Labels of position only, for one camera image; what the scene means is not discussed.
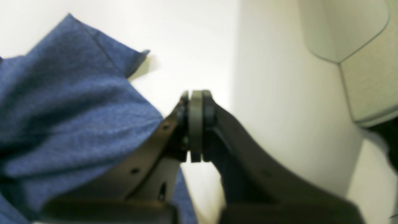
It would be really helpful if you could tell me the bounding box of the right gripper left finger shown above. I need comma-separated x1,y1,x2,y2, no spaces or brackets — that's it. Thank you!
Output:
41,91,197,224

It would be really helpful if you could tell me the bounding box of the dark blue t-shirt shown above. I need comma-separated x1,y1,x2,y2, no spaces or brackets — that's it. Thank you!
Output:
1,14,198,224

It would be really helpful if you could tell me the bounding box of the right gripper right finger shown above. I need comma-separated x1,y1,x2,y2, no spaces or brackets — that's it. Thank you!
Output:
197,90,364,224

